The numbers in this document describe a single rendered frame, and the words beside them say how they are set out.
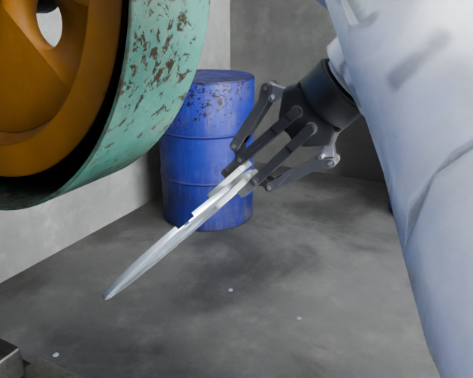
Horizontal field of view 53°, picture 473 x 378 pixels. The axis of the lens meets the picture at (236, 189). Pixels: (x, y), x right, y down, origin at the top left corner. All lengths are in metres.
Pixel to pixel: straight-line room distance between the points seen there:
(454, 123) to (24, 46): 0.78
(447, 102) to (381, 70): 0.04
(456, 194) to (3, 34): 0.84
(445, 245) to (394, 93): 0.08
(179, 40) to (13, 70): 0.33
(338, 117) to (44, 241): 2.32
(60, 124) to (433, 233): 0.70
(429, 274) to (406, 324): 2.04
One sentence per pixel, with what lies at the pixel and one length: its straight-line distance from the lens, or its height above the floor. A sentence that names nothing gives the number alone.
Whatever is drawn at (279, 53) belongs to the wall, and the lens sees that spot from 3.82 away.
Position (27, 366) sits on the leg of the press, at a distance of 1.01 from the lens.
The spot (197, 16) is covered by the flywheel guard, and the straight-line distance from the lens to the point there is 0.74.
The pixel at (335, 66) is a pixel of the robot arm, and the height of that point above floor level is 1.21.
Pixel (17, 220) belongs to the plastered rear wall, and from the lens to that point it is 2.57.
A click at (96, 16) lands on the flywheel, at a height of 1.25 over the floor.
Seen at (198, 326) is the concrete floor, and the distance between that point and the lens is 2.08.
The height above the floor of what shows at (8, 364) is 0.69.
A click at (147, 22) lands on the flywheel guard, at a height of 1.25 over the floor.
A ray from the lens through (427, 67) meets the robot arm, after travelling 0.22.
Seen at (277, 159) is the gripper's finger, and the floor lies 1.09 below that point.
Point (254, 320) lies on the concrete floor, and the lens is 2.11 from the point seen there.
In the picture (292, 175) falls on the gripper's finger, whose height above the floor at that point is 1.08.
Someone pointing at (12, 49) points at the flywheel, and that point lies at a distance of 0.92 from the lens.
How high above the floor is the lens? 1.27
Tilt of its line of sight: 21 degrees down
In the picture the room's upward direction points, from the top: straight up
